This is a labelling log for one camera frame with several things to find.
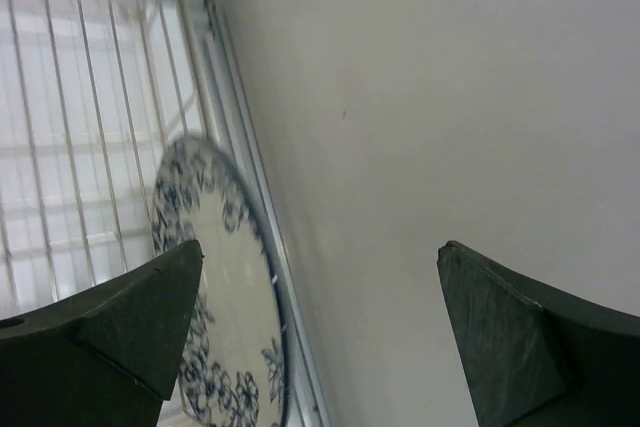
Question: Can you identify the white wire dish rack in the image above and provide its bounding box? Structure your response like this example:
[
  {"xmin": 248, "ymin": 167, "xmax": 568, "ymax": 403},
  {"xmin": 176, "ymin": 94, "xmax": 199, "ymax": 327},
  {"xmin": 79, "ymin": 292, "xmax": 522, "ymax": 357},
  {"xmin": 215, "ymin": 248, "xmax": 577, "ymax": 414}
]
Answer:
[{"xmin": 1, "ymin": 0, "xmax": 211, "ymax": 318}]

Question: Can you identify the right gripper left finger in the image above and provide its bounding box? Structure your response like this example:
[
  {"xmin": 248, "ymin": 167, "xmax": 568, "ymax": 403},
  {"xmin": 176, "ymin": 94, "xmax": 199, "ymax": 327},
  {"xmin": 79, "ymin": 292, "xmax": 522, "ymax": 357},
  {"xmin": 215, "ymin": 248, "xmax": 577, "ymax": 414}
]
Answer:
[{"xmin": 1, "ymin": 240, "xmax": 203, "ymax": 426}]

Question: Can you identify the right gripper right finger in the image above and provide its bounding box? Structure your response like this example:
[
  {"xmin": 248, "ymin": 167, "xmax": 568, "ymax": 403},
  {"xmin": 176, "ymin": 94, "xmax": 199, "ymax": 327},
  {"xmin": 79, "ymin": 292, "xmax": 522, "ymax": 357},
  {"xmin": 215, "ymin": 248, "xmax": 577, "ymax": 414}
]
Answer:
[{"xmin": 437, "ymin": 241, "xmax": 639, "ymax": 426}]

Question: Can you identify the blue floral white plate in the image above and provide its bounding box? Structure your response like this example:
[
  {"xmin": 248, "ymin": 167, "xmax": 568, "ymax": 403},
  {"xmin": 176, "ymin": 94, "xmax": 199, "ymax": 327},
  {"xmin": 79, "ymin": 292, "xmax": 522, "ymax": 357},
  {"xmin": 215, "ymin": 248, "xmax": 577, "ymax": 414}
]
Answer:
[{"xmin": 151, "ymin": 134, "xmax": 289, "ymax": 426}]

